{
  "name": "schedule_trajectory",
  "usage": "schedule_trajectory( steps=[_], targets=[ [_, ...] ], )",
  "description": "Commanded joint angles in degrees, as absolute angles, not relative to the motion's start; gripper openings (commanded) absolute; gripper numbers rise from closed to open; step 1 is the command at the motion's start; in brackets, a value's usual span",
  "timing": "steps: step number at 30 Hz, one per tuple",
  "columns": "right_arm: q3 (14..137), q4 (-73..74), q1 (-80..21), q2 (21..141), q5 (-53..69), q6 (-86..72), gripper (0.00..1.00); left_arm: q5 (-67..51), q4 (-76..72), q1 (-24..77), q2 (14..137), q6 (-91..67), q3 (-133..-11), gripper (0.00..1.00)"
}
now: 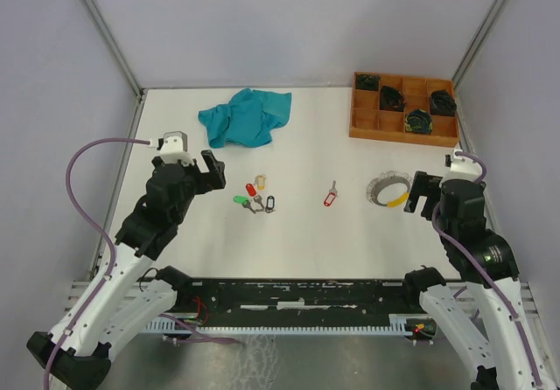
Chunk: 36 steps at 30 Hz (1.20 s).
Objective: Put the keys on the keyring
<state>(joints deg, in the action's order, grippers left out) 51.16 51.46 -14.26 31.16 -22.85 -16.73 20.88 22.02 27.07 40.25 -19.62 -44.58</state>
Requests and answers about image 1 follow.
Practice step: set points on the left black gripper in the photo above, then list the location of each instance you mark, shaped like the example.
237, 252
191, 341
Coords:
212, 179

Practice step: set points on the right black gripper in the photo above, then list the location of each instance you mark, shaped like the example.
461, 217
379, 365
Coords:
427, 184

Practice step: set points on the metal keyring holder yellow tip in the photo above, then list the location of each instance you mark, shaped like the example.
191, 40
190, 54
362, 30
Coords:
390, 189

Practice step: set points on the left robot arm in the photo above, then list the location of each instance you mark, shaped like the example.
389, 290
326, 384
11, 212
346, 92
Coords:
80, 349

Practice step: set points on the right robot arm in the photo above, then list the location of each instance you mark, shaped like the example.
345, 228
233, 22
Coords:
503, 354

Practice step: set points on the key with red tag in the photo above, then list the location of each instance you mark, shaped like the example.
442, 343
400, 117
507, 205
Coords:
331, 195
251, 190

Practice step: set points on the key with yellow tag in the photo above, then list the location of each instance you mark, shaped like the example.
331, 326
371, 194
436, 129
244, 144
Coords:
260, 182

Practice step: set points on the teal cloth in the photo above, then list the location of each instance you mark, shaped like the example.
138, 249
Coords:
247, 119

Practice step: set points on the dark rolled sock yellow-patterned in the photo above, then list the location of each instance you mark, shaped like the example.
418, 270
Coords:
418, 122

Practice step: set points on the wooden compartment tray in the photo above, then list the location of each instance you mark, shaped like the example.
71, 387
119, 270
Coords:
368, 121

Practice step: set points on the dark rolled sock right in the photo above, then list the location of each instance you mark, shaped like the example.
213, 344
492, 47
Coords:
442, 103

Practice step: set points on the right status led board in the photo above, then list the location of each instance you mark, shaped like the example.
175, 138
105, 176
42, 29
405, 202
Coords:
424, 329

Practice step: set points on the status led board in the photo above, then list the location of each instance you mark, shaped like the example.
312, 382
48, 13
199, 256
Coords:
424, 329
198, 320

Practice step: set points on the dark rolled sock top-left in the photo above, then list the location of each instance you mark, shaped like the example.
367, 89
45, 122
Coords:
367, 81

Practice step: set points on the left status led board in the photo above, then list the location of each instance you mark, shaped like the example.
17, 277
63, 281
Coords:
198, 320

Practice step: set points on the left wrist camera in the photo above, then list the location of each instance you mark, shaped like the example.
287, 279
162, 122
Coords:
172, 149

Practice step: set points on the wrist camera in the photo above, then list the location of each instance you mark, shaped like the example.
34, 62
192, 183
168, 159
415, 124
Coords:
464, 166
172, 149

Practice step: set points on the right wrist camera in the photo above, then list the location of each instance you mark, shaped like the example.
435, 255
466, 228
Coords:
464, 166

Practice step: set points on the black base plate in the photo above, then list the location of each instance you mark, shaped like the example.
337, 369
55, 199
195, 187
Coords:
295, 303

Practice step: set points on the left corner aluminium post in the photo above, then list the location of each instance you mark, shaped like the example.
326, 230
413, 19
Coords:
102, 28

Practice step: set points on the corner aluminium post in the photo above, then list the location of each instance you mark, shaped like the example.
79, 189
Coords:
478, 40
102, 28

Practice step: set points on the right corner aluminium post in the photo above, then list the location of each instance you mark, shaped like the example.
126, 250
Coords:
478, 40

